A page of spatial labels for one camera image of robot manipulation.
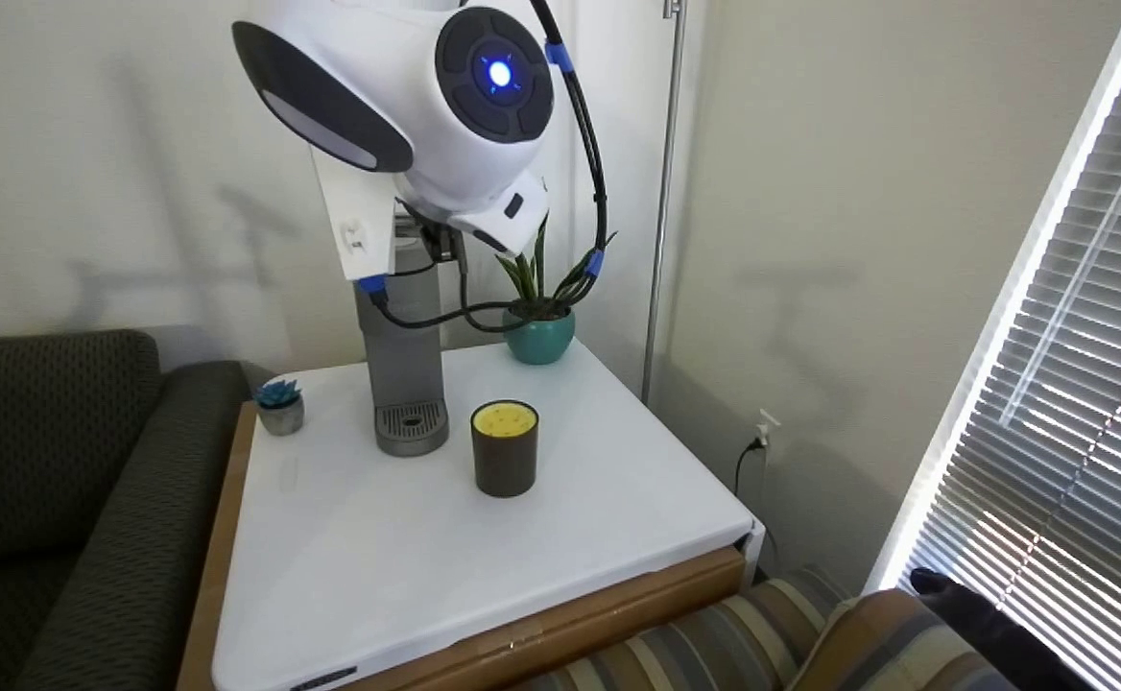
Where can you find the grey coffee maker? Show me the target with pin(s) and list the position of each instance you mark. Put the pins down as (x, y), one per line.
(406, 352)

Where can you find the white vertical pole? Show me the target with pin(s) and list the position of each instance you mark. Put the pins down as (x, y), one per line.
(662, 181)

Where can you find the white table board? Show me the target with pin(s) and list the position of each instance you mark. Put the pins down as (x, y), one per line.
(353, 563)

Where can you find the striped sofa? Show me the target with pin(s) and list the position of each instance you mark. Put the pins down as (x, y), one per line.
(786, 636)

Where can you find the dark candle jar yellow wax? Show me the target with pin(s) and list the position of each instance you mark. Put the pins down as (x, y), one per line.
(504, 446)

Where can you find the small blue succulent grey pot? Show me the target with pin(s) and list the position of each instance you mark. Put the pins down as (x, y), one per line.
(277, 409)

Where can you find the window blinds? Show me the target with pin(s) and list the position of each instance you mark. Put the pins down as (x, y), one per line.
(1026, 492)

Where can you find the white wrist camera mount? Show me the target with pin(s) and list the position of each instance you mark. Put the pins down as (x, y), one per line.
(362, 218)

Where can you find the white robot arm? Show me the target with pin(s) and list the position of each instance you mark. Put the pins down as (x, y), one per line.
(450, 102)

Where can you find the dark grey armchair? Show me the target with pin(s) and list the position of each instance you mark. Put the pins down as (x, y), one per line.
(108, 480)

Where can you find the white wall outlet plug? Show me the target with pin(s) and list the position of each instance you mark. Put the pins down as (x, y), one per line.
(767, 429)

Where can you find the green plant teal pot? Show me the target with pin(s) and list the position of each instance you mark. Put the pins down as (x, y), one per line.
(538, 322)

